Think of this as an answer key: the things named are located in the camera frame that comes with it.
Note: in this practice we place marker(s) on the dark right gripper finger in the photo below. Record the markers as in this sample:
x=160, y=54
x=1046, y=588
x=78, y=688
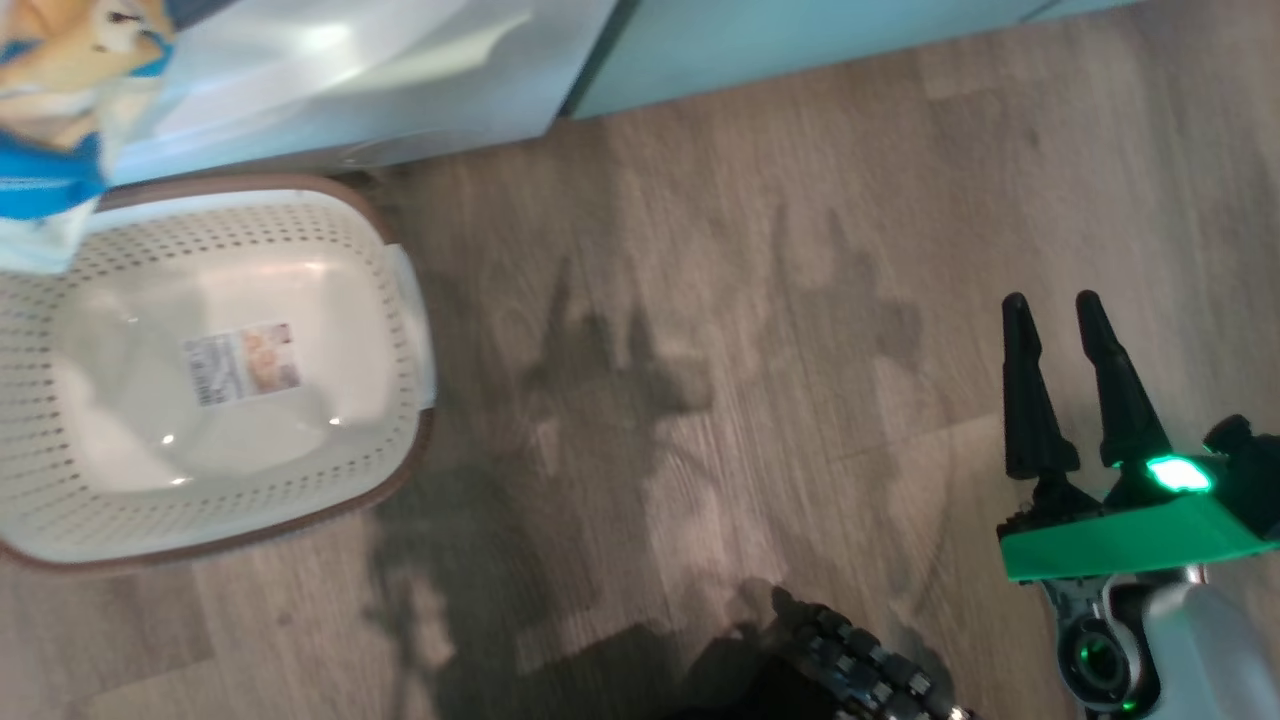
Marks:
x=1028, y=410
x=1120, y=400

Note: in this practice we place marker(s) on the plain mint green cabinet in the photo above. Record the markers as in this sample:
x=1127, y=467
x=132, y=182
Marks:
x=760, y=40

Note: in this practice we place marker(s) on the basket product label sticker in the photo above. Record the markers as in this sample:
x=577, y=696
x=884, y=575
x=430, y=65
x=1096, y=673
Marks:
x=242, y=362

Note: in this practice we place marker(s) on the white front-load washing machine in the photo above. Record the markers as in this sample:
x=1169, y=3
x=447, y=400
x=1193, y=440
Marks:
x=350, y=70

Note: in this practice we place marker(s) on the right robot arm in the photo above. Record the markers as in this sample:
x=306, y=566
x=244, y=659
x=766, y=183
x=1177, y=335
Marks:
x=1200, y=650

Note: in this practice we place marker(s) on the cream garment with blue trim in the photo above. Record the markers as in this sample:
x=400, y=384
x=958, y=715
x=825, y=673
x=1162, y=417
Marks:
x=60, y=90

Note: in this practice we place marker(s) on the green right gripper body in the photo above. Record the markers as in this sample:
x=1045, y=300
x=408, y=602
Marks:
x=1130, y=535

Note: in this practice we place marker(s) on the cream perforated laundry basket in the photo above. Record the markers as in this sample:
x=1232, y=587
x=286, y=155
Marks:
x=300, y=260

